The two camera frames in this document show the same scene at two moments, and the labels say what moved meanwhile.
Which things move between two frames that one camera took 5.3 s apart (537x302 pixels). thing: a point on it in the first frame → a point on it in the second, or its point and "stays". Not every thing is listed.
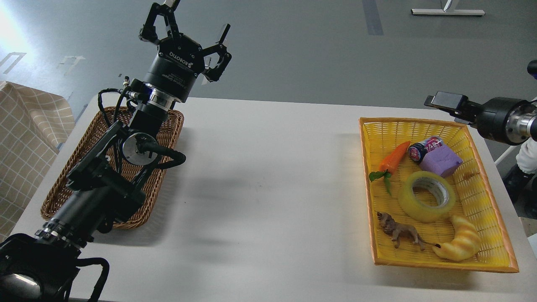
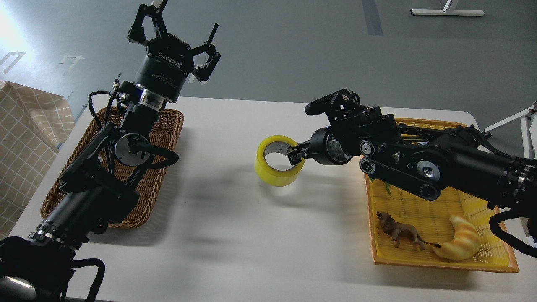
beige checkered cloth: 35,121 stays
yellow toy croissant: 465,245 stays
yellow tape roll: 414,208 → 279,144
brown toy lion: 397,230 stays
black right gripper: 489,118 → 328,146
